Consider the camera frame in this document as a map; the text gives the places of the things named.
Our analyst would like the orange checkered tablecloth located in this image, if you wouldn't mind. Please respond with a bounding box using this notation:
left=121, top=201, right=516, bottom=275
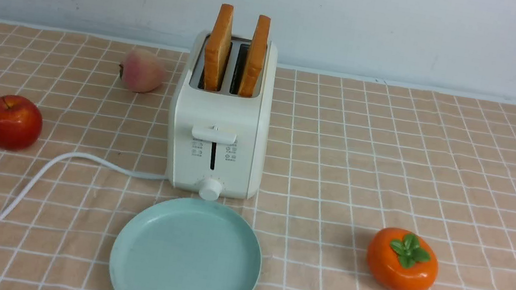
left=0, top=23, right=516, bottom=290

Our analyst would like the toast slice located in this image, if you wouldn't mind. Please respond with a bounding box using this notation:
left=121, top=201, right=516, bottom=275
left=202, top=3, right=235, bottom=91
left=238, top=15, right=271, bottom=98

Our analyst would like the light green round plate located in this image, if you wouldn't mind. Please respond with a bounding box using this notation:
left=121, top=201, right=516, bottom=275
left=109, top=198, right=263, bottom=290

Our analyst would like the orange persimmon with green leaves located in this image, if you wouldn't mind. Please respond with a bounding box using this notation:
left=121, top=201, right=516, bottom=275
left=365, top=227, right=439, bottom=290

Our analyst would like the red apple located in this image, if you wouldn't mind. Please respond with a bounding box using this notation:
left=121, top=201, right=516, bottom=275
left=0, top=95, right=44, bottom=151

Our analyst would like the pink peach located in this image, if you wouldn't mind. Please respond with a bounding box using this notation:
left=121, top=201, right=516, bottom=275
left=119, top=48, right=168, bottom=93

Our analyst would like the white toaster power cord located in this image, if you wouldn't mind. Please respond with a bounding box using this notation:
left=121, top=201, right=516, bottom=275
left=0, top=141, right=169, bottom=272

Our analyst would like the white two-slot toaster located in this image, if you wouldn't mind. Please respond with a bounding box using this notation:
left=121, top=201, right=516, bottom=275
left=165, top=30, right=278, bottom=201

